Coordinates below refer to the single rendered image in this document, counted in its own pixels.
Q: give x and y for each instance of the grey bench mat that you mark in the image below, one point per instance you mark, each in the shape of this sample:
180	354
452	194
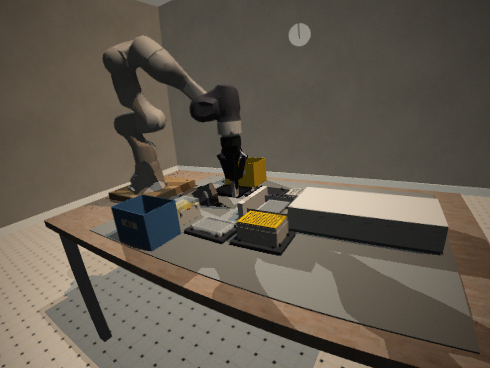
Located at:
409	292

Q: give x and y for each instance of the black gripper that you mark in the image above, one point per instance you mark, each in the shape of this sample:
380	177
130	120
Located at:
232	146

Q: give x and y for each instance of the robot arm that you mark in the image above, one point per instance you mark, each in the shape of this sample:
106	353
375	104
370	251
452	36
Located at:
221	104

